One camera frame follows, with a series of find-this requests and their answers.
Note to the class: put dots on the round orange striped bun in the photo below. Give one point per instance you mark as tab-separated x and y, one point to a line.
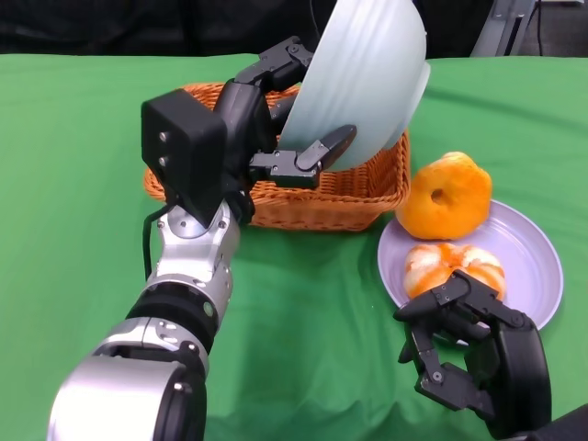
432	266

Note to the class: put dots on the orange wicker basket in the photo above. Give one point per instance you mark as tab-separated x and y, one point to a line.
340	202

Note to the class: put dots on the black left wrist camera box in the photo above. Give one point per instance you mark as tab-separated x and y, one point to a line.
184	147

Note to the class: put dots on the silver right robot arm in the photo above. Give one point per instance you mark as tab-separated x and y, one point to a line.
560	429

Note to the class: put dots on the pale grey-green bowl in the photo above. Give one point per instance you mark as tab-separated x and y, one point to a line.
363	78

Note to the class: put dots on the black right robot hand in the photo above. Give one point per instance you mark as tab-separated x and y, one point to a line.
519	367

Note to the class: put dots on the grey metal stand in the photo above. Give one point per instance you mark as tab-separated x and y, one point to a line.
496	32

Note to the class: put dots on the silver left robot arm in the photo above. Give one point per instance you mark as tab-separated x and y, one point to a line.
184	285

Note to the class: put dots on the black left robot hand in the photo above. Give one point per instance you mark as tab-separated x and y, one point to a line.
243	124

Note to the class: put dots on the black backdrop cloth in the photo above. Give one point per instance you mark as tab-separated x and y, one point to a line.
138	27

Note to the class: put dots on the white round plate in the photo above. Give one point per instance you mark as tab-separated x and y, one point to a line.
523	257

